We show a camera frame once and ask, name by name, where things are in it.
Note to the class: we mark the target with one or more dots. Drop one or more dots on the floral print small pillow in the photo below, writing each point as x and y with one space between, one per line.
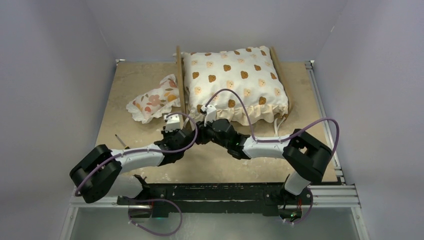
156 102

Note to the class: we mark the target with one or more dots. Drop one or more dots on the bear print white cushion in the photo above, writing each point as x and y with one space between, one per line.
232 79

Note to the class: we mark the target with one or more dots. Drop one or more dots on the wooden pet bed frame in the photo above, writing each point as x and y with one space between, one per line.
180 82

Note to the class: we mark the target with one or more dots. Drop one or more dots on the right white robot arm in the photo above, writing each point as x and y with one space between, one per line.
308 156

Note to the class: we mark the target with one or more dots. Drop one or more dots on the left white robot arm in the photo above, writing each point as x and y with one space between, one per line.
101 172

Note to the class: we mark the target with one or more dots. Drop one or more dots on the yellow black screwdriver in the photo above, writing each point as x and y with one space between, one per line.
122 142

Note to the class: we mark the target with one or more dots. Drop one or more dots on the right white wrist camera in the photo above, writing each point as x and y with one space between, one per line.
209 112

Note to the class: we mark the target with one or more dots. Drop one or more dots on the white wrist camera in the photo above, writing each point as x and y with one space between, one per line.
209 112
172 122

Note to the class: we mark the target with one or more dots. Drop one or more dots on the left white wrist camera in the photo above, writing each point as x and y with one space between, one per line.
172 122

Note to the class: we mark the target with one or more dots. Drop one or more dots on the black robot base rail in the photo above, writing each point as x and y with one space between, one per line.
267 198

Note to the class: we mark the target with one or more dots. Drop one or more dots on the aluminium table frame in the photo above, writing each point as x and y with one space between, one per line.
335 213

